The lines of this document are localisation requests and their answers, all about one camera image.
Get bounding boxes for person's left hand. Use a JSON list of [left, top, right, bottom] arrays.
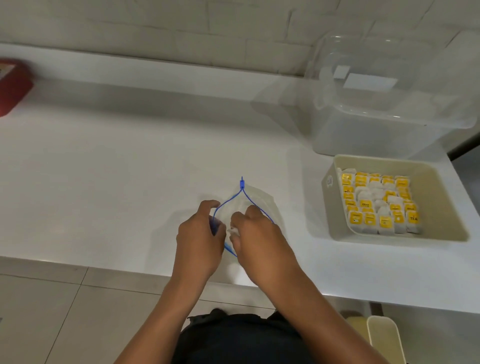
[[176, 200, 228, 280]]

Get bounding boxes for person's right hand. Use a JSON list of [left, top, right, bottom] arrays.
[[229, 205, 301, 288]]

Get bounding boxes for clear blue-zipper plastic bag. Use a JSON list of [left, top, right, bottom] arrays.
[[209, 176, 287, 288]]

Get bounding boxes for person's left forearm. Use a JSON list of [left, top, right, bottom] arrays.
[[114, 268, 215, 364]]

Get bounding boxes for person's right forearm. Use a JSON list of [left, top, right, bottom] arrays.
[[258, 267, 391, 364]]

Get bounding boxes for person's dark clothing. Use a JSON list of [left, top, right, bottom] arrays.
[[170, 308, 320, 364]]

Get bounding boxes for pile of yellow-label tea bags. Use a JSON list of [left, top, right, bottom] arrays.
[[337, 167, 421, 237]]

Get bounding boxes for pale yellow plastic bin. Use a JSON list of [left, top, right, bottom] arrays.
[[339, 310, 373, 346]]

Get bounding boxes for clear plastic storage container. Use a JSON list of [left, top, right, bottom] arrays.
[[303, 35, 478, 159]]

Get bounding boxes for cream plastic bin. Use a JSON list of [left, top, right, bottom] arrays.
[[367, 315, 408, 364]]

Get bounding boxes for large white paper label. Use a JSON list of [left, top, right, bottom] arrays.
[[343, 73, 398, 93]]

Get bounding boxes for beige plastic tray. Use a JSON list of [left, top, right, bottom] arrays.
[[321, 154, 470, 242]]

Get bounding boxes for red box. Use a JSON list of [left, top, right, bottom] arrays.
[[0, 58, 35, 118]]

